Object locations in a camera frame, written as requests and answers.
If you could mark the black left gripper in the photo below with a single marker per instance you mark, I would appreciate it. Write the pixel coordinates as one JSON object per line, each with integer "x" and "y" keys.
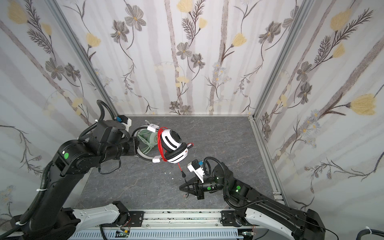
{"x": 132, "y": 146}

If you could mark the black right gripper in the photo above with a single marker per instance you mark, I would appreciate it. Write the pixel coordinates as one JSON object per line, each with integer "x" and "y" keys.
{"x": 199, "y": 188}

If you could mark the green white headphones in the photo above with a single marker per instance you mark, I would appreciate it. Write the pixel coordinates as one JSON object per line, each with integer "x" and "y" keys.
{"x": 147, "y": 136}

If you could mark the black white headphones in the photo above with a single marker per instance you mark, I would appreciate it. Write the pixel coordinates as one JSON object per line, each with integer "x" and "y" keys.
{"x": 171, "y": 147}

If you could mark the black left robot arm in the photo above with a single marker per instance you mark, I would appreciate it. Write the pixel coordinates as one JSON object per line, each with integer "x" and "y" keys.
{"x": 46, "y": 218}

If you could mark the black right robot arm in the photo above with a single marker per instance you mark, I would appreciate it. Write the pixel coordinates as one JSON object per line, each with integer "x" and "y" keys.
{"x": 250, "y": 206}

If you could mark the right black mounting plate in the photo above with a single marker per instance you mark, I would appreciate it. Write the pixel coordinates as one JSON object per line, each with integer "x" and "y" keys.
{"x": 230, "y": 219}

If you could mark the black mounting plate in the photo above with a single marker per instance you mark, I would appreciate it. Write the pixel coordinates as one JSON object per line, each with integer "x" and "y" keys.
{"x": 230, "y": 219}
{"x": 136, "y": 219}

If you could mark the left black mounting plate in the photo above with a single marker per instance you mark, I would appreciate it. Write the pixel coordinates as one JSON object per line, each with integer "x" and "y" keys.
{"x": 136, "y": 219}

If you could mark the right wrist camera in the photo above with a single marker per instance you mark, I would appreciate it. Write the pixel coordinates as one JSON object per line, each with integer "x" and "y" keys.
{"x": 197, "y": 167}

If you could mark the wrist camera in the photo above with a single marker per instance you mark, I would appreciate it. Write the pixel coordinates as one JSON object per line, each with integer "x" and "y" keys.
{"x": 127, "y": 122}
{"x": 197, "y": 167}

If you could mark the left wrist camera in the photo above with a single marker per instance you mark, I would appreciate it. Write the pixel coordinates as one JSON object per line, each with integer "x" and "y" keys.
{"x": 127, "y": 122}

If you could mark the white slotted cable duct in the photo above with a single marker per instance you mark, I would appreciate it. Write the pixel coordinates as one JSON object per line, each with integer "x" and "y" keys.
{"x": 189, "y": 234}

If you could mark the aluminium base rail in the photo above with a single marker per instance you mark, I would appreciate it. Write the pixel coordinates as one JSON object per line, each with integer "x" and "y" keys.
{"x": 202, "y": 219}

